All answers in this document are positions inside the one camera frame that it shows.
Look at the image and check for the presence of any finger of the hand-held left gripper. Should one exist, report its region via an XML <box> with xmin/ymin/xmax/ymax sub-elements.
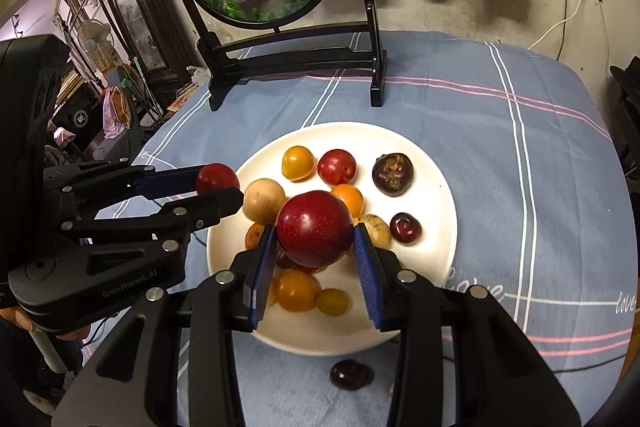
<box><xmin>60</xmin><ymin>188</ymin><xmax>244</xmax><ymax>249</ymax></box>
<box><xmin>42</xmin><ymin>161</ymin><xmax>201</xmax><ymax>208</ymax></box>

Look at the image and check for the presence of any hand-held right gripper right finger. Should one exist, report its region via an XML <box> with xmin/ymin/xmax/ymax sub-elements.
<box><xmin>354</xmin><ymin>223</ymin><xmax>581</xmax><ymax>427</ymax></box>

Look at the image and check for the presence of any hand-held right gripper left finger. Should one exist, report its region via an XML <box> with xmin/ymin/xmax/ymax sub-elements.
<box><xmin>52</xmin><ymin>224</ymin><xmax>279</xmax><ymax>427</ymax></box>

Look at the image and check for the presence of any red plum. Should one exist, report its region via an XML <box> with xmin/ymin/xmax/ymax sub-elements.
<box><xmin>317</xmin><ymin>149</ymin><xmax>357</xmax><ymax>186</ymax></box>
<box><xmin>275</xmin><ymin>190</ymin><xmax>354</xmax><ymax>269</ymax></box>
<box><xmin>195</xmin><ymin>163</ymin><xmax>241</xmax><ymax>196</ymax></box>

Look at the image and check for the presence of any orange tangerine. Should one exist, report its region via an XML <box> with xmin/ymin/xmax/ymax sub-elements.
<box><xmin>244</xmin><ymin>222</ymin><xmax>267</xmax><ymax>251</ymax></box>
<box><xmin>276</xmin><ymin>269</ymin><xmax>321</xmax><ymax>313</ymax></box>
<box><xmin>330</xmin><ymin>183</ymin><xmax>364</xmax><ymax>219</ymax></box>

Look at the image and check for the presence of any spotted yellow passion fruit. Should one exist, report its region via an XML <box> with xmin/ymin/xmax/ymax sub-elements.
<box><xmin>356</xmin><ymin>214</ymin><xmax>392</xmax><ymax>250</ymax></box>

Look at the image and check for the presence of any dark purple plum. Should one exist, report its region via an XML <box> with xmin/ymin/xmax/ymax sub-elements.
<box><xmin>329</xmin><ymin>358</ymin><xmax>375</xmax><ymax>391</ymax></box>
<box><xmin>389</xmin><ymin>212</ymin><xmax>422</xmax><ymax>246</ymax></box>

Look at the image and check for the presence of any yellow orange plum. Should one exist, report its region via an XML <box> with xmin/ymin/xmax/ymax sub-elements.
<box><xmin>281</xmin><ymin>146</ymin><xmax>316</xmax><ymax>182</ymax></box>

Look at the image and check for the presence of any dark brown mangosteen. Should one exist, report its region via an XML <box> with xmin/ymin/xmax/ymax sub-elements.
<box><xmin>371</xmin><ymin>153</ymin><xmax>415</xmax><ymax>196</ymax></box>

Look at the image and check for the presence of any white plate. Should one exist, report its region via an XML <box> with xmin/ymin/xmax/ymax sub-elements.
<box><xmin>206</xmin><ymin>122</ymin><xmax>458</xmax><ymax>355</ymax></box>

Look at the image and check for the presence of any person's left hand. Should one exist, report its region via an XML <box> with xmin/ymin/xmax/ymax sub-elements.
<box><xmin>0</xmin><ymin>306</ymin><xmax>90</xmax><ymax>344</ymax></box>

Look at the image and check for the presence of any pink cloth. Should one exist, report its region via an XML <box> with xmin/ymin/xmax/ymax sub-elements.
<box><xmin>102</xmin><ymin>87</ymin><xmax>133</xmax><ymax>138</ymax></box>

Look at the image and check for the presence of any white standing fan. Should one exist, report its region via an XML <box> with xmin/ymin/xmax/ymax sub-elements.
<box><xmin>75</xmin><ymin>19</ymin><xmax>112</xmax><ymax>58</ymax></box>

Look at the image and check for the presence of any blue plaid tablecloth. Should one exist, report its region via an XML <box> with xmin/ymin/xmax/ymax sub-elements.
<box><xmin>132</xmin><ymin>29</ymin><xmax>638</xmax><ymax>427</ymax></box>

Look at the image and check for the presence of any black media stand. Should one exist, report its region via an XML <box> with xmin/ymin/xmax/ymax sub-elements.
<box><xmin>610</xmin><ymin>57</ymin><xmax>640</xmax><ymax>188</ymax></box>

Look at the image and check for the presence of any white cable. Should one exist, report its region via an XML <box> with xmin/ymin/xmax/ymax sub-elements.
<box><xmin>527</xmin><ymin>0</ymin><xmax>586</xmax><ymax>50</ymax></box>

